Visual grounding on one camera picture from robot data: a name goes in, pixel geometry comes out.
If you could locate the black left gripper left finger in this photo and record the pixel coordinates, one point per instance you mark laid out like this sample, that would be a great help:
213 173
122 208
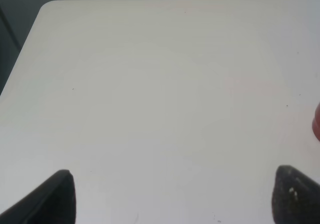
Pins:
52 202

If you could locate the red plastic cup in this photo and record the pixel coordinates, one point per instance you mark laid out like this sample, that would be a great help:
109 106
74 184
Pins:
316 123

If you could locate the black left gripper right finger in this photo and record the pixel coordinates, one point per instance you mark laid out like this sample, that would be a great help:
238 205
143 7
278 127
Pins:
295 197

